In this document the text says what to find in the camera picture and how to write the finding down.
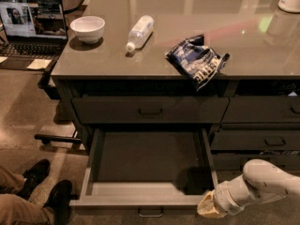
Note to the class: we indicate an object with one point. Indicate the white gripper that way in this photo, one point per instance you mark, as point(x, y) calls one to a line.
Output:
point(223, 198)

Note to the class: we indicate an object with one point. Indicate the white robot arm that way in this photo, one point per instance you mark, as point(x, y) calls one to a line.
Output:
point(260, 182)

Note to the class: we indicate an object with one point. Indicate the blue chip bag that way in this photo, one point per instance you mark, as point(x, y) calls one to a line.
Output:
point(196, 60)

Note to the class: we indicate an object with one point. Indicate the black right shoe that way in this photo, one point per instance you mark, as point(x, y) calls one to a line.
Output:
point(59, 200)

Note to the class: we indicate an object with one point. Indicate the black shoe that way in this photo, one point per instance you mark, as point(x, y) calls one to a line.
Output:
point(33, 177)
point(59, 200)

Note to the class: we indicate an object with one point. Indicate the black left shoe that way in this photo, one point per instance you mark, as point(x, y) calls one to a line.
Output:
point(33, 177)

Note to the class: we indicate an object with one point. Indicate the black chair base leg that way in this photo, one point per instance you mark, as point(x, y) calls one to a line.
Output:
point(51, 138)

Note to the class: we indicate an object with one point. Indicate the clear plastic water bottle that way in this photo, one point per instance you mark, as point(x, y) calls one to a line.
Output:
point(139, 33)

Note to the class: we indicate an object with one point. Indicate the tan trouser leg lower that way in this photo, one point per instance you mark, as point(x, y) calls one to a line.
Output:
point(15, 210)

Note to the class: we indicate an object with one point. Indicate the tan trouser leg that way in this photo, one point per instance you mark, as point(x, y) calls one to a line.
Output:
point(10, 182)
point(15, 210)

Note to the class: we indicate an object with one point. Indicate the tan trouser leg upper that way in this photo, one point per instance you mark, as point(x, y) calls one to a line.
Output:
point(10, 182)

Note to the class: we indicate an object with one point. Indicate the white ceramic bowl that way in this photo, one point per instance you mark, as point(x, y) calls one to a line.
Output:
point(88, 29)

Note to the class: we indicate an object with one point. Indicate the white sticky note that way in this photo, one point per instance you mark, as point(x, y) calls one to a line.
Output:
point(39, 64)

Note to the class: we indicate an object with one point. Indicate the open black laptop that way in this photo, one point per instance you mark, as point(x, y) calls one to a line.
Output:
point(34, 29)

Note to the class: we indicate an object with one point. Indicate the dark cabinet frame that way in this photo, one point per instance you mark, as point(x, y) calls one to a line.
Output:
point(80, 88)

